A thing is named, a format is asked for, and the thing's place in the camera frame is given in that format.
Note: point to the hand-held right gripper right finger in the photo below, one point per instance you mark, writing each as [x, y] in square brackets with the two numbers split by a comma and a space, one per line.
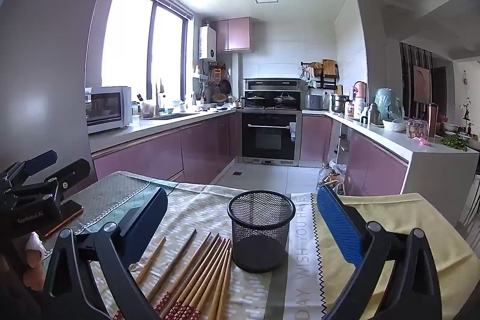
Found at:
[339, 230]

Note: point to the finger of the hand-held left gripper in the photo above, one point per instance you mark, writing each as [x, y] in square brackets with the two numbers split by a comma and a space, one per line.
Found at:
[41, 160]
[73, 173]

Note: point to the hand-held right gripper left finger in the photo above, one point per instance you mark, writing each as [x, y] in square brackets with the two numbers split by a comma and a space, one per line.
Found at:
[148, 226]

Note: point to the bunch of wooden chopsticks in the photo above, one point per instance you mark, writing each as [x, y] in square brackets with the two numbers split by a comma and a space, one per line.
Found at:
[210, 267]

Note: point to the black mesh utensil holder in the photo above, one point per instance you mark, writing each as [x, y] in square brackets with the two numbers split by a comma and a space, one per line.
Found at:
[258, 230]

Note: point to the person's left hand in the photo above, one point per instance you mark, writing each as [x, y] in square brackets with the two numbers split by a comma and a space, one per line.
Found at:
[35, 260]

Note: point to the orange-edged smartphone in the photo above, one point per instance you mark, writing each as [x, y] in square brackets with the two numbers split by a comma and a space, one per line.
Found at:
[71, 209]

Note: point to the plastic bag of vegetables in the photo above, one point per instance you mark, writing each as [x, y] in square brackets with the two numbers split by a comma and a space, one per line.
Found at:
[332, 177]

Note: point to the multicolour patterned tablecloth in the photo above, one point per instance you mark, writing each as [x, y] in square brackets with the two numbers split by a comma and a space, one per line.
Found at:
[195, 200]

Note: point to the pink base cabinets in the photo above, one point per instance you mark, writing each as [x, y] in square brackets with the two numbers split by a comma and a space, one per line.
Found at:
[367, 162]
[157, 155]

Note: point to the white microwave oven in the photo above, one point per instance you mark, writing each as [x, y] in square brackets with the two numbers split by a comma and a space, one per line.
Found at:
[108, 108]

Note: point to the grey refrigerator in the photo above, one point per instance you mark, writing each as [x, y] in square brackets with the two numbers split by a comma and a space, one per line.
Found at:
[48, 80]

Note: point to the white kitchen countertop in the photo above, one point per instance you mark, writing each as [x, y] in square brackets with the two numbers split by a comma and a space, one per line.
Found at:
[150, 123]
[431, 162]

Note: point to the steel kitchen faucet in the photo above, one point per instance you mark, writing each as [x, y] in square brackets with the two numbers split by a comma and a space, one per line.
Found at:
[157, 95]

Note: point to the black built-in oven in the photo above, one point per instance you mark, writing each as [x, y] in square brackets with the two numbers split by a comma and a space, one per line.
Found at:
[268, 138]

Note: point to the white bowl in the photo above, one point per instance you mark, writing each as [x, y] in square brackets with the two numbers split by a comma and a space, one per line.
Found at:
[393, 125]

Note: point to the steel thermos flask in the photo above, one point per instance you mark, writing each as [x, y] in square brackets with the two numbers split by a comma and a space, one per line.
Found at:
[373, 113]

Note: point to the clear plastic food container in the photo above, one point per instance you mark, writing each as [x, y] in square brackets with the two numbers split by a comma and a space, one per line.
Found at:
[417, 130]

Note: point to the steel stockpot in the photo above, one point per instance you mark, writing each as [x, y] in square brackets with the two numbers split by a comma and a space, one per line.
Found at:
[339, 103]

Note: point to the silver rice cooker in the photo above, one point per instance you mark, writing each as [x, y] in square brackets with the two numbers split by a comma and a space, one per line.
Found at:
[313, 101]

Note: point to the green air fryer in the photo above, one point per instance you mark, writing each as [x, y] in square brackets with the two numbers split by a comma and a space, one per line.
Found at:
[390, 102]

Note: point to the dining chair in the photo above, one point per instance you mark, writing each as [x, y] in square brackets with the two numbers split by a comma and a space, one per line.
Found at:
[473, 200]

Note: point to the black wok with lid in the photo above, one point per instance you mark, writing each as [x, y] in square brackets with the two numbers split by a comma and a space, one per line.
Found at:
[255, 100]
[285, 99]

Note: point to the kitchen window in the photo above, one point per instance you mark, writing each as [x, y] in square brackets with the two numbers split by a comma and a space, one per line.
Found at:
[127, 42]

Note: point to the green leafy vegetables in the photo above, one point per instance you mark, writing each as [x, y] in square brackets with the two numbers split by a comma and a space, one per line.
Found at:
[454, 143]

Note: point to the copper tumbler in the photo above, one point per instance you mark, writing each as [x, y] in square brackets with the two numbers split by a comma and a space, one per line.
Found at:
[432, 119]

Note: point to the round woven basket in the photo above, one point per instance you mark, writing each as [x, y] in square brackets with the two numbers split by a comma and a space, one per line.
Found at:
[218, 97]

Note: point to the hanging dark frying pan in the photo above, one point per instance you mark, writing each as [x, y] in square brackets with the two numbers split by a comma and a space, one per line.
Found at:
[225, 87]

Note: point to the black range hood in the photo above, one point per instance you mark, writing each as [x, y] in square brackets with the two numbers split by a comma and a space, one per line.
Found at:
[273, 84]

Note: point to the wooden cutting board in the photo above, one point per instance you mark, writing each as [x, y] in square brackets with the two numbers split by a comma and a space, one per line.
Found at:
[329, 67]

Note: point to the dark slatted partition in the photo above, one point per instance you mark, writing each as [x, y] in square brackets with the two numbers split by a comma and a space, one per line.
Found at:
[405, 80]

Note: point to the black wall rack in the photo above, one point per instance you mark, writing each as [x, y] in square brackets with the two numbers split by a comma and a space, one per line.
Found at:
[330, 82]

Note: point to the pink wall painting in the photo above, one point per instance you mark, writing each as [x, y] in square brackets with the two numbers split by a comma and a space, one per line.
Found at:
[422, 84]

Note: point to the white wall water heater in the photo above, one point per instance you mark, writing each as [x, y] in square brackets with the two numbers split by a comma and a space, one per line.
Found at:
[207, 42]

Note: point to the pink wall cabinets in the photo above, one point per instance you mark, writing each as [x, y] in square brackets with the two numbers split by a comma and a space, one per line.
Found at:
[234, 33]

